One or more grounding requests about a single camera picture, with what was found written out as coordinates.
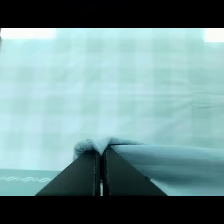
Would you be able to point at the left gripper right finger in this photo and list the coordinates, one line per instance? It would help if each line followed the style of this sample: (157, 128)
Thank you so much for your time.
(126, 180)

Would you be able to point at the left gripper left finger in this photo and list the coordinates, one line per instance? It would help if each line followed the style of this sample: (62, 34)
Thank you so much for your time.
(76, 179)

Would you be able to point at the pale blue garment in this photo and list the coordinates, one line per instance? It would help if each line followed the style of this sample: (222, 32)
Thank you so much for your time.
(180, 166)

